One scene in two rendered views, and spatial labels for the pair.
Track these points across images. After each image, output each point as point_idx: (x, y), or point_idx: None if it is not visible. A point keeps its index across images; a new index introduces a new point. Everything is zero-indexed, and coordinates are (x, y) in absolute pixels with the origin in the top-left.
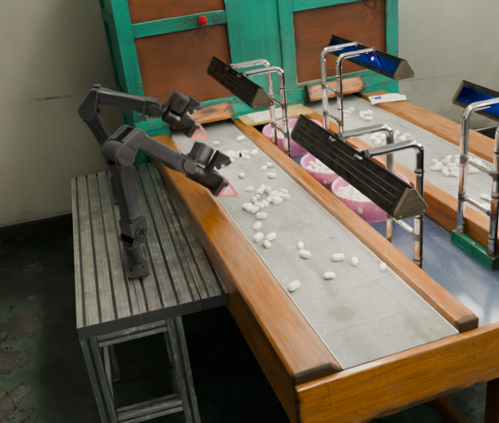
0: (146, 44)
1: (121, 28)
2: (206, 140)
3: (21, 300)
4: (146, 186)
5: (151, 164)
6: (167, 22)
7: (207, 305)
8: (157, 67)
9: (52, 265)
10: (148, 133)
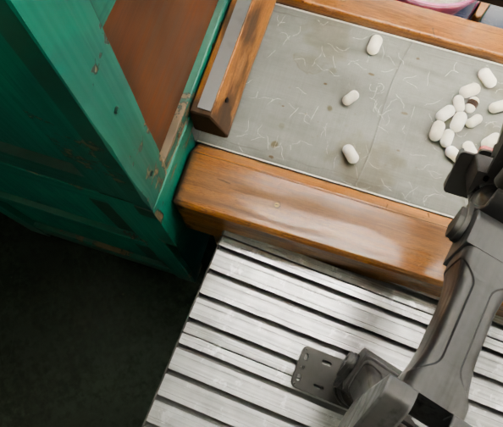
0: (122, 4)
1: (67, 45)
2: (299, 98)
3: None
4: (360, 319)
5: (231, 238)
6: None
7: None
8: (152, 37)
9: None
10: (170, 189)
